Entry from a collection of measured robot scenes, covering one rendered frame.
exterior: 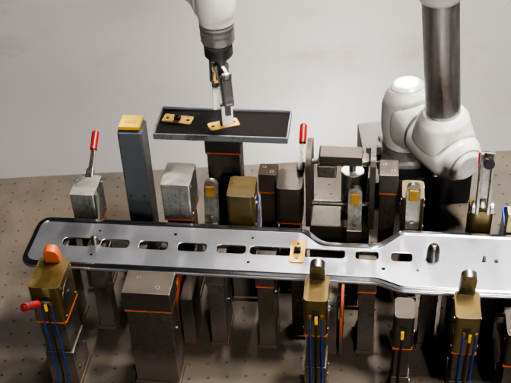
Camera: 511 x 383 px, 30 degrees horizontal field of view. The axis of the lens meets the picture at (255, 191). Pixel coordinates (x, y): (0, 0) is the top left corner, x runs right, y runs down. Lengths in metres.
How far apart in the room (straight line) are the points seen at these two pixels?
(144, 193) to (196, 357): 0.51
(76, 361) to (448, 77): 1.25
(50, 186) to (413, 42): 2.72
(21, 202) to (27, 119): 1.76
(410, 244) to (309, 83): 2.63
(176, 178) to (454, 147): 0.80
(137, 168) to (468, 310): 1.03
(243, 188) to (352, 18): 3.21
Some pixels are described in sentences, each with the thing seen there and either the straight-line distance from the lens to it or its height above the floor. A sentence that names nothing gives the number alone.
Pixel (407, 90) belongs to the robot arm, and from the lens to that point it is 2.91.
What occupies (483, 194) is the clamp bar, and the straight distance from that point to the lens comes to 2.50.
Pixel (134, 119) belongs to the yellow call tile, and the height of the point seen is 1.16.
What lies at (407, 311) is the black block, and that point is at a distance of 2.31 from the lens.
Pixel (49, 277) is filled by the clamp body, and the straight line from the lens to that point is 2.36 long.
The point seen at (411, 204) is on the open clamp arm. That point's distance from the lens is 2.51.
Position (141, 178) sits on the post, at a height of 0.98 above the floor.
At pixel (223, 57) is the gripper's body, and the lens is 2.47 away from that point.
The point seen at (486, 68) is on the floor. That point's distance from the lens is 5.21.
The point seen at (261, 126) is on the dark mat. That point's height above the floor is 1.16.
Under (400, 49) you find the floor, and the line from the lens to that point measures 5.33.
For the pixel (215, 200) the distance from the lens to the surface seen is 2.53.
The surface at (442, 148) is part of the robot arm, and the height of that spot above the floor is 1.02.
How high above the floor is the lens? 2.62
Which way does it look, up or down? 38 degrees down
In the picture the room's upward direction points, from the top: 3 degrees counter-clockwise
